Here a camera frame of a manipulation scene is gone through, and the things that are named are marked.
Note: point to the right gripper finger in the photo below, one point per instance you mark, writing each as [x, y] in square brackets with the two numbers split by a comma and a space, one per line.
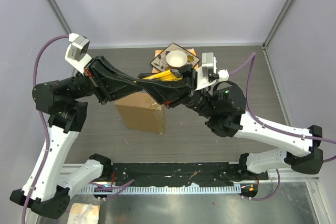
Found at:
[187, 80]
[166, 95]

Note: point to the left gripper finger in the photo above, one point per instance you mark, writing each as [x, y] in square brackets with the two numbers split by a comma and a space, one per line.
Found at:
[102, 68]
[116, 89]

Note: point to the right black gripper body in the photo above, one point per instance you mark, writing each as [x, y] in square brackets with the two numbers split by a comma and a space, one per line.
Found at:
[195, 98]

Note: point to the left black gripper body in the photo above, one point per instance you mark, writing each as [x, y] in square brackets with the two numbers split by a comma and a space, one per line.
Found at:
[97, 80]

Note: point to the yellow utility knife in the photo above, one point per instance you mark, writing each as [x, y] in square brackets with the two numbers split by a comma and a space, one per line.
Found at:
[169, 75]

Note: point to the brown cardboard express box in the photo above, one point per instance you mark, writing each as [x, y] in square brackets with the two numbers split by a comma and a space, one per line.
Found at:
[140, 111]

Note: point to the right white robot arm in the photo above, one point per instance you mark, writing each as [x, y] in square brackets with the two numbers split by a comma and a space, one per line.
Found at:
[210, 94]

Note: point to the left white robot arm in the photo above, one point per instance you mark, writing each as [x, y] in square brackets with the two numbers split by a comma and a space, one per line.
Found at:
[45, 193]

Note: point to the white ceramic bowl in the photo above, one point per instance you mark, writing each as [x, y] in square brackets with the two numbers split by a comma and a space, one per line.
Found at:
[176, 59]

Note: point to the square floral ceramic plate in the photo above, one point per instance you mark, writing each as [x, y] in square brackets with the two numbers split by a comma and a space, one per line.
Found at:
[160, 60]

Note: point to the orange checkered folded cloth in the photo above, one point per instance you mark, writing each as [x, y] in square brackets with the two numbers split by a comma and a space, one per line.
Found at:
[157, 53]

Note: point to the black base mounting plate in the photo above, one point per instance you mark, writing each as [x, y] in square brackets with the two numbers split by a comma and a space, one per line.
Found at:
[208, 174]

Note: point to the white orange paper packet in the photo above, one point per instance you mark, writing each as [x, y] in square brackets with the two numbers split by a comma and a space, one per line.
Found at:
[83, 214]

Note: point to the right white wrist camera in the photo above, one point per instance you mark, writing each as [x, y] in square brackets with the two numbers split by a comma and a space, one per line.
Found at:
[208, 74]

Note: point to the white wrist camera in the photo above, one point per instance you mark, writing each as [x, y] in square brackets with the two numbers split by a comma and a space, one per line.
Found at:
[76, 53]
[208, 74]

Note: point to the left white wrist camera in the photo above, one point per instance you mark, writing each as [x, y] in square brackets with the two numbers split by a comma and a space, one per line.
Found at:
[76, 53]

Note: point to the white slotted cable duct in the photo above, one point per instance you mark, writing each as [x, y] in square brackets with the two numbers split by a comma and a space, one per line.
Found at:
[192, 189]

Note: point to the aluminium frame rail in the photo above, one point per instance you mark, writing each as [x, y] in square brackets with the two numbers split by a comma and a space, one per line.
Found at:
[289, 176]

